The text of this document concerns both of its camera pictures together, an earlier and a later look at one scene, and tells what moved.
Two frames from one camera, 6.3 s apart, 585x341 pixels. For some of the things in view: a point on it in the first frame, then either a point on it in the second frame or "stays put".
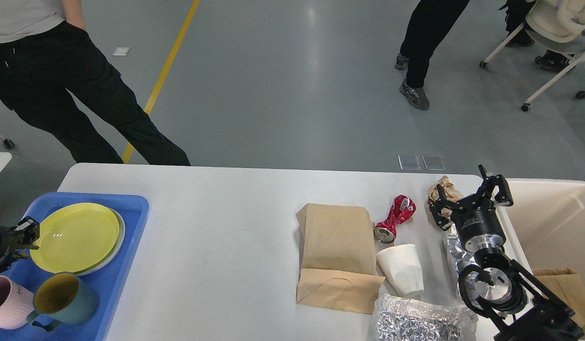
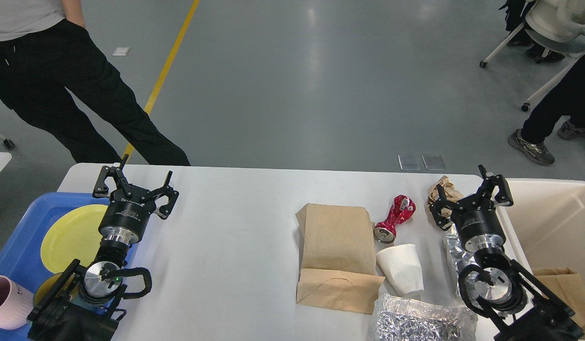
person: [431, 21] -> [574, 103]
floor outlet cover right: [433, 162] stays put
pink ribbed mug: [10, 304] stays put
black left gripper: [4, 241] -> [125, 218]
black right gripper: [478, 224] stays put
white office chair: [566, 26] stays put
